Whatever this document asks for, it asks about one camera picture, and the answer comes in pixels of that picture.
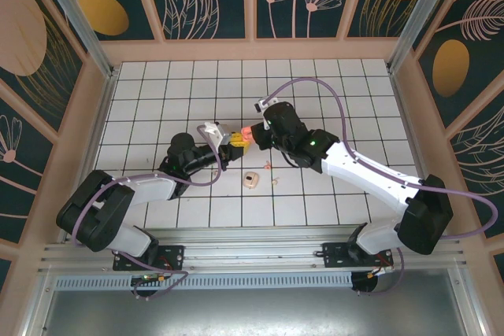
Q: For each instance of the aluminium table side rail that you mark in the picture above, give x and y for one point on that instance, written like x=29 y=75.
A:
x=94 y=147

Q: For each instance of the aluminium frame post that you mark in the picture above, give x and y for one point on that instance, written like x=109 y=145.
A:
x=78 y=21
x=421 y=17

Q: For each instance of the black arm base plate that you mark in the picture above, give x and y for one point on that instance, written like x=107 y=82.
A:
x=334 y=254
x=175 y=257

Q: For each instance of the pink earbud charging case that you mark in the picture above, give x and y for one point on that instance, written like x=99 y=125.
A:
x=246 y=134

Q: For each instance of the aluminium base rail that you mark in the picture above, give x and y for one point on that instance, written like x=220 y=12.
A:
x=252 y=251

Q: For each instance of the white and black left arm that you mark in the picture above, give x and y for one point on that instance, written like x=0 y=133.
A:
x=149 y=192

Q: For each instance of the beige rounded earbud case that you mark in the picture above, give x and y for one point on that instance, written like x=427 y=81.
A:
x=251 y=180

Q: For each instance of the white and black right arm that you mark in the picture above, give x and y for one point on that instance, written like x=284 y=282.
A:
x=366 y=174

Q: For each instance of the grey metal sheet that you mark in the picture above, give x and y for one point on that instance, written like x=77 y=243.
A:
x=252 y=312

